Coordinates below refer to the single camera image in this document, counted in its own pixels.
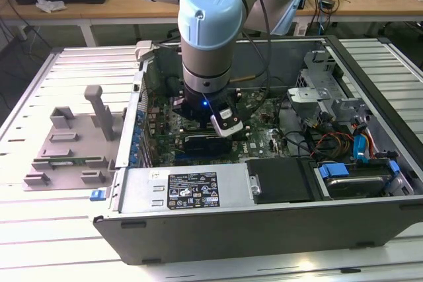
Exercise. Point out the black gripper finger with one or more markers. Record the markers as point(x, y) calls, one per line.
point(183, 108)

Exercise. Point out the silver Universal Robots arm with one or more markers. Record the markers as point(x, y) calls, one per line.
point(211, 24)

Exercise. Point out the black RAM slot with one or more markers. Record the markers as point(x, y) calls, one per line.
point(195, 135)

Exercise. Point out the black graphics card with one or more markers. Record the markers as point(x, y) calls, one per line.
point(205, 146)

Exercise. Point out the black coin battery holder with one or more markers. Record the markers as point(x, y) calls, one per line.
point(261, 97)

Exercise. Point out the green motherboard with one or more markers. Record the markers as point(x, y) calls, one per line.
point(257, 130)

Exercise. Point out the grey case corner piece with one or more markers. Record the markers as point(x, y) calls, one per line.
point(143, 47)

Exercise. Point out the silver power supply with label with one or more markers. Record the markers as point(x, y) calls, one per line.
point(138, 193)

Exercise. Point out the grey parts rack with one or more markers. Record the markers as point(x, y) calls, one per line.
point(86, 130)

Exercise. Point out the silver drive cage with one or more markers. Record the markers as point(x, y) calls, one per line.
point(302, 95)

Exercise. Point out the black drive bay cover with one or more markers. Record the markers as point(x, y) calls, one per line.
point(281, 179)

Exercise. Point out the blue case latch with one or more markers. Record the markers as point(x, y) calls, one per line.
point(97, 195)

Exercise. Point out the green RAM stick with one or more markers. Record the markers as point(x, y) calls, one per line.
point(71, 162)

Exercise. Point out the open black PC case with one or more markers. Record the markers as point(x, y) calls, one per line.
point(231, 232)

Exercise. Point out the small black device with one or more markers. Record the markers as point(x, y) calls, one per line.
point(328, 3)

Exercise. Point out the crumpled white paper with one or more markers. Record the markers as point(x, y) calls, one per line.
point(49, 4)

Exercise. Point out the hard disk in blue carrier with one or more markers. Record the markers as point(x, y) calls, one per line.
point(353, 184)

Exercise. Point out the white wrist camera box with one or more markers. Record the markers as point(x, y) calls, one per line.
point(228, 123)

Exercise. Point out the blue expansion bracket clips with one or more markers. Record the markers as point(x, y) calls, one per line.
point(137, 136)

